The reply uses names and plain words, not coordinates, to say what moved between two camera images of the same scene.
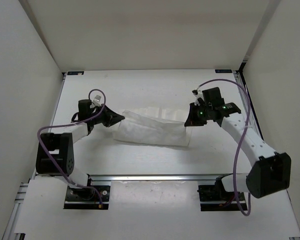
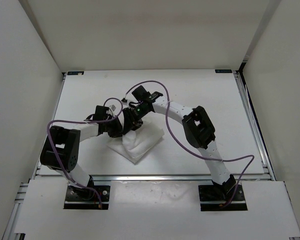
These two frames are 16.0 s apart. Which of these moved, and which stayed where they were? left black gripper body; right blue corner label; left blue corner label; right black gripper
Moved: right black gripper; left black gripper body
Stayed: left blue corner label; right blue corner label
